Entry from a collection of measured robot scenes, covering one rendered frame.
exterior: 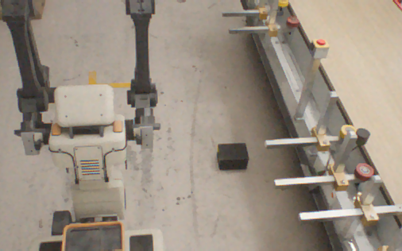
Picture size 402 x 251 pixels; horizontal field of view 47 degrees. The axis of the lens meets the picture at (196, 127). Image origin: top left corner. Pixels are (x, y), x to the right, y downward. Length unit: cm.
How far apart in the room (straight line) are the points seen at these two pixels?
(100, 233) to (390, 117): 156
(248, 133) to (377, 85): 116
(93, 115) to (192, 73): 237
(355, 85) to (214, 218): 119
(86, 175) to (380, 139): 141
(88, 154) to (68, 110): 18
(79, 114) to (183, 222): 145
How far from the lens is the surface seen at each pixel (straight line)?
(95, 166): 180
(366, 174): 222
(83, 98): 170
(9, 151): 349
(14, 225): 308
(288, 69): 314
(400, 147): 242
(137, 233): 196
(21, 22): 172
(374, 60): 292
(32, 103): 188
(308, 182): 215
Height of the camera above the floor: 248
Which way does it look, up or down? 45 degrees down
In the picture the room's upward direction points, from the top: 5 degrees clockwise
